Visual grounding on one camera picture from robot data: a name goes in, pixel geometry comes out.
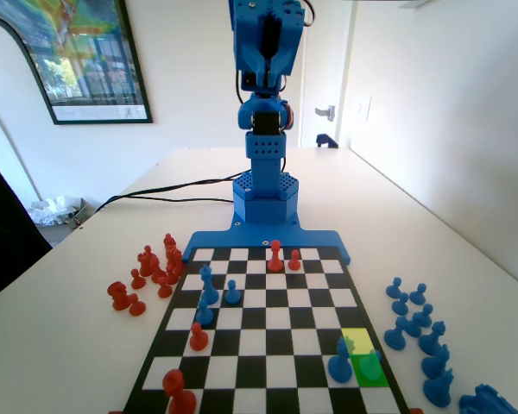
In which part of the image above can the red chess queen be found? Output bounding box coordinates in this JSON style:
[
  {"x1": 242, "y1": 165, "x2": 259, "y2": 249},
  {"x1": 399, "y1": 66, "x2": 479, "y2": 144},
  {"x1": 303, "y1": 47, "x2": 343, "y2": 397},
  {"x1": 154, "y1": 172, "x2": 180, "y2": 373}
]
[{"x1": 267, "y1": 239, "x2": 284, "y2": 273}]

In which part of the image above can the blue chess king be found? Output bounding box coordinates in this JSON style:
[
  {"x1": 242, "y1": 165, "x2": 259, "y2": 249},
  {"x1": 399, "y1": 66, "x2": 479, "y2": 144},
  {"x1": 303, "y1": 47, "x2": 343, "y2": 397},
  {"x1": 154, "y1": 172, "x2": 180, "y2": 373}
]
[{"x1": 197, "y1": 264, "x2": 220, "y2": 306}]

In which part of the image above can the blue chess queen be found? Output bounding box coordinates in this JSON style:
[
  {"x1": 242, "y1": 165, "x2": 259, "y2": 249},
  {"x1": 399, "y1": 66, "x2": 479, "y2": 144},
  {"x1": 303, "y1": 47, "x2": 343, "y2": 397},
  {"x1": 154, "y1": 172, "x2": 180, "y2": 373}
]
[{"x1": 326, "y1": 335, "x2": 354, "y2": 385}]

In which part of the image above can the red chess king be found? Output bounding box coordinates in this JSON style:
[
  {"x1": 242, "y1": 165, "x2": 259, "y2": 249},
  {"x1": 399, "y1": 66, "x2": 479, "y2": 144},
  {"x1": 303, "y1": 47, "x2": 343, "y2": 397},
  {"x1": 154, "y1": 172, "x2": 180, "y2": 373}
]
[{"x1": 161, "y1": 368, "x2": 198, "y2": 414}]

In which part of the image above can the blue chess knight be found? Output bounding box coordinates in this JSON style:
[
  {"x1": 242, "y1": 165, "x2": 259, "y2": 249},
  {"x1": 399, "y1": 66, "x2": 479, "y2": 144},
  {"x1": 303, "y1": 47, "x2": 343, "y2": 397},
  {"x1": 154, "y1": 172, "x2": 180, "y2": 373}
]
[
  {"x1": 421, "y1": 344, "x2": 451, "y2": 380},
  {"x1": 423, "y1": 368, "x2": 455, "y2": 409}
]

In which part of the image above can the blue chess rook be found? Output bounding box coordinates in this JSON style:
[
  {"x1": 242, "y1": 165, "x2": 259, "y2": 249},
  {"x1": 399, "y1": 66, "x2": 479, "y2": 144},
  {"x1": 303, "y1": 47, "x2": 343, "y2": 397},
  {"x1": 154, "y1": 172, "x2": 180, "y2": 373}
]
[{"x1": 459, "y1": 383, "x2": 502, "y2": 414}]

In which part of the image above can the small cardboard box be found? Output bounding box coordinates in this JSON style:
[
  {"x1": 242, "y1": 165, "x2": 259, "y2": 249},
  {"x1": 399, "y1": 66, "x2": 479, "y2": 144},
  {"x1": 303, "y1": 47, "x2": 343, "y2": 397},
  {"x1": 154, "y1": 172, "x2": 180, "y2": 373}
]
[{"x1": 66, "y1": 197, "x2": 98, "y2": 230}]

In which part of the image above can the crumpled white plastic wrap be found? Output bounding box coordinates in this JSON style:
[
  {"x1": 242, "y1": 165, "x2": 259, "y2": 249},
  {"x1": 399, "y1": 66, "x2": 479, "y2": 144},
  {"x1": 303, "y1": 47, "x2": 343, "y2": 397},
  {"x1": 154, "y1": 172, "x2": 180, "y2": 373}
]
[{"x1": 27, "y1": 195, "x2": 78, "y2": 226}]

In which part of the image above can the black white chessboard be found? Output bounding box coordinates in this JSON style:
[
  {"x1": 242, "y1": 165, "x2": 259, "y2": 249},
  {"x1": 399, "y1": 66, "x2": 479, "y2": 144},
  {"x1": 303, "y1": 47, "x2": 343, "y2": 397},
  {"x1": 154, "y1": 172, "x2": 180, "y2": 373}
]
[{"x1": 123, "y1": 245, "x2": 409, "y2": 414}]

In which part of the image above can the black table cable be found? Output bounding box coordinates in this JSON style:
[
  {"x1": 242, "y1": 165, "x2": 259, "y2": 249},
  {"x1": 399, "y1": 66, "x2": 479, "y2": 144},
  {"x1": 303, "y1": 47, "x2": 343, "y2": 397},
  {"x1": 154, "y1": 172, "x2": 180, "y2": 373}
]
[
  {"x1": 111, "y1": 193, "x2": 237, "y2": 204},
  {"x1": 95, "y1": 171, "x2": 254, "y2": 213}
]

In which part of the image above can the framed wall poster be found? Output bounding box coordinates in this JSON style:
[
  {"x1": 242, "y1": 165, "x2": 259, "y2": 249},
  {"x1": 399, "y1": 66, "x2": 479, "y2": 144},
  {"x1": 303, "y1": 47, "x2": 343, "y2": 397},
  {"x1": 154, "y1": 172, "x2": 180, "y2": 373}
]
[{"x1": 0, "y1": 0, "x2": 154, "y2": 127}]

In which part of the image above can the blue board mount plate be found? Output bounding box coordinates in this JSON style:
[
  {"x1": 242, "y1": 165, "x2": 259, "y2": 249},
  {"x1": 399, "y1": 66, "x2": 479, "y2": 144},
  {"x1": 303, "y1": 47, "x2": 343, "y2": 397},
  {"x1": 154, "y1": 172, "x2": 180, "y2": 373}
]
[{"x1": 184, "y1": 210, "x2": 354, "y2": 265}]

